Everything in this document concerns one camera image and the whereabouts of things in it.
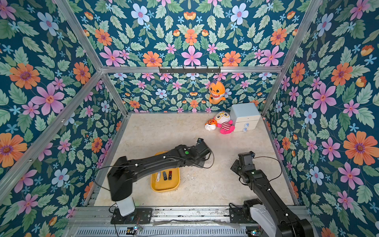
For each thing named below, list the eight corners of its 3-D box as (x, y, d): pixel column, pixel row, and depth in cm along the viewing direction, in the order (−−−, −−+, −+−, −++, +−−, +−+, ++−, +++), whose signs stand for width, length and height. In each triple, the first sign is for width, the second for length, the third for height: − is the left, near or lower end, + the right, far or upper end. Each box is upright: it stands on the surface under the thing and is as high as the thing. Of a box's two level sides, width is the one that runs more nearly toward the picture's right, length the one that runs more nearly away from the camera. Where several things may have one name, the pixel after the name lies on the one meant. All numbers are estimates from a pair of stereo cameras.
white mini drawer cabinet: (232, 133, 110) (236, 119, 97) (227, 119, 119) (230, 104, 107) (255, 131, 111) (262, 116, 99) (248, 117, 121) (254, 102, 108)
